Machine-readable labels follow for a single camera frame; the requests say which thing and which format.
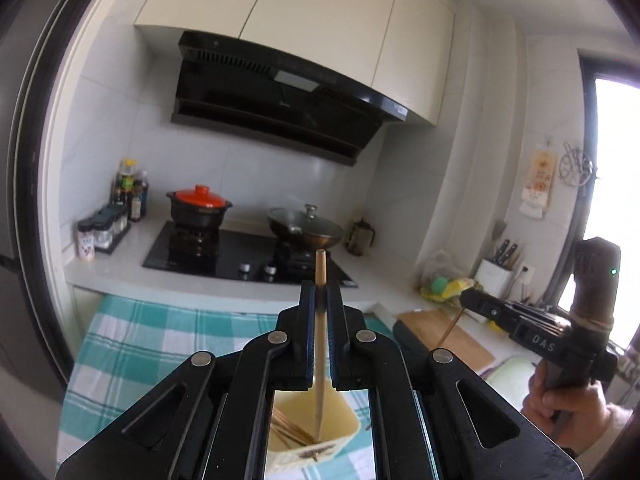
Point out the person's right hand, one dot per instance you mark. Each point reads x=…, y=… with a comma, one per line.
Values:
x=573, y=418

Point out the sauce bottles group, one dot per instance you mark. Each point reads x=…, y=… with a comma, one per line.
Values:
x=130, y=189

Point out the wooden cutting board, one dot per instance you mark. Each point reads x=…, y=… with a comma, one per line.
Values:
x=435, y=330

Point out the yellow green bag bundle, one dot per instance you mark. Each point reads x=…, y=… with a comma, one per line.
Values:
x=441, y=281

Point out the black pot red lid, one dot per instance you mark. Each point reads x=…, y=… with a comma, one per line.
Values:
x=198, y=208

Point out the teal white checkered tablecloth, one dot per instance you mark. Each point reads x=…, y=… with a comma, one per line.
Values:
x=132, y=346

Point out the grey steel refrigerator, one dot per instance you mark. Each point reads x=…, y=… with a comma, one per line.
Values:
x=33, y=349

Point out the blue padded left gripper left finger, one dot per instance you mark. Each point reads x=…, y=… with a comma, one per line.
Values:
x=210, y=417

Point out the black chair back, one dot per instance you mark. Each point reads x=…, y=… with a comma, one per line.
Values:
x=409, y=344

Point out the cream utensil holder box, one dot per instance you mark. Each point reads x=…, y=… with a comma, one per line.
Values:
x=340, y=425

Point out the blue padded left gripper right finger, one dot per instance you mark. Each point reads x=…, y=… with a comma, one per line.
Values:
x=432, y=416

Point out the wooden chopstick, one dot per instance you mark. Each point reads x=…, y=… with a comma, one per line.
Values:
x=452, y=324
x=285, y=426
x=319, y=341

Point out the hanging wall calendar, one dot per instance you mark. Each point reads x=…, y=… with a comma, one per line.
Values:
x=535, y=198

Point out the dark glass kettle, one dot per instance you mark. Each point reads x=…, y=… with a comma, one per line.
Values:
x=360, y=238

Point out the black gas cooktop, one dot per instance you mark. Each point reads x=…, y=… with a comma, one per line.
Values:
x=229, y=255

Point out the black wok glass lid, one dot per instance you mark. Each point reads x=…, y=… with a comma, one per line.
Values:
x=304, y=230

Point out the white spice jar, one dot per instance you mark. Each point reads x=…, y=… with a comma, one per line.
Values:
x=85, y=240

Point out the metal wire trivet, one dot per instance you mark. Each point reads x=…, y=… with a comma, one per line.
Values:
x=575, y=167

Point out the green plastic cutting board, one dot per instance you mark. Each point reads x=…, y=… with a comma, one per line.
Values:
x=510, y=379

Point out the spice jar rack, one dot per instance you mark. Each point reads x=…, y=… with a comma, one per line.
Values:
x=111, y=224

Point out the white knife block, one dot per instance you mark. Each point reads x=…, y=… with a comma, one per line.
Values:
x=494, y=274

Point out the black range hood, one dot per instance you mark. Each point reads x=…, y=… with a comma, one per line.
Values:
x=235, y=86

